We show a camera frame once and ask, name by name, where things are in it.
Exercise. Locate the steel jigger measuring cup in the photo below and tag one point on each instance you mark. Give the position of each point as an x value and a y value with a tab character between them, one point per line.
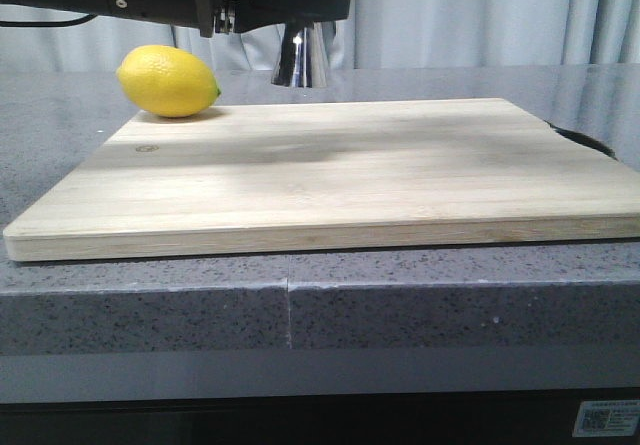
302	61

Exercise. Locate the wooden cutting board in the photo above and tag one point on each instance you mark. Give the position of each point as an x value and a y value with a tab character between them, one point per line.
286	177

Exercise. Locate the white QR code sticker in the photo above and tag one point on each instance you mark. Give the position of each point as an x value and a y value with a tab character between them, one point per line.
607	418

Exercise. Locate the yellow lemon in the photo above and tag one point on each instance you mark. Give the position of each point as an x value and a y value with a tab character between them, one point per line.
167	81

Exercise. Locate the grey curtain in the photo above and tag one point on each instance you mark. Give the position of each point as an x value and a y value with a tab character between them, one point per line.
378	34

